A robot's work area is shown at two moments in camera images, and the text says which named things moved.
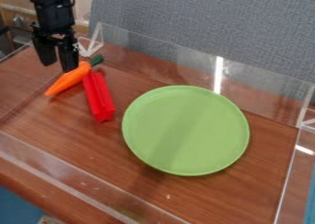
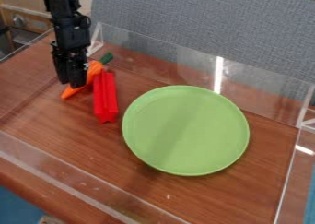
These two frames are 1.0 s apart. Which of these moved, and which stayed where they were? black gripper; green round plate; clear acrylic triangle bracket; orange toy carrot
Moved: orange toy carrot; black gripper
Stayed: green round plate; clear acrylic triangle bracket
